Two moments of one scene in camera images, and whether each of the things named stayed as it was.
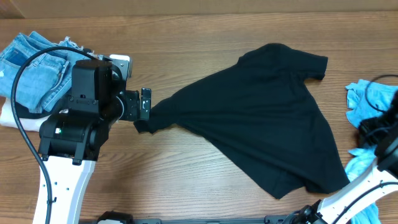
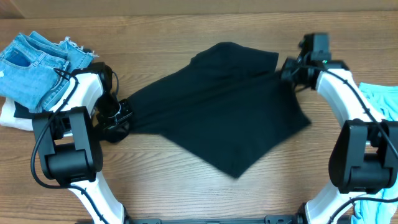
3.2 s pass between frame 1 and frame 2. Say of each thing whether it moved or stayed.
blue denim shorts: stayed
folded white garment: stayed
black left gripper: moved
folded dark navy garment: stayed
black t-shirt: moved
